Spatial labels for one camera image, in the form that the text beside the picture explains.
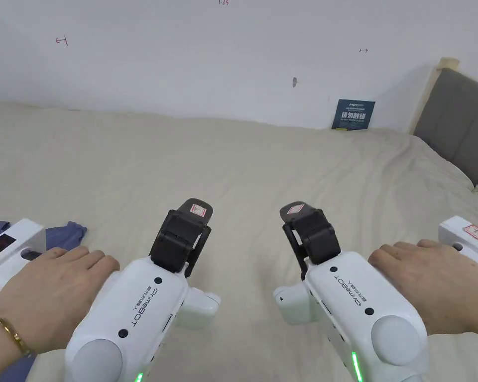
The bed with beige sheet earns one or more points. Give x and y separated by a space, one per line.
239 159

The dark blue printed card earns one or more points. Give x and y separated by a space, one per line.
352 115

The slate blue garment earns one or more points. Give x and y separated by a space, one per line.
69 234

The person's right hand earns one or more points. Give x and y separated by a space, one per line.
434 286

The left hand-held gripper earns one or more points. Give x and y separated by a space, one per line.
143 310

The grey padded headboard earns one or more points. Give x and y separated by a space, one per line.
462 119

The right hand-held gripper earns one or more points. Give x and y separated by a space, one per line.
354 302

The person's left forearm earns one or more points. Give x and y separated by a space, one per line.
0 346

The person's left hand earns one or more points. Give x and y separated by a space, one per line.
51 294

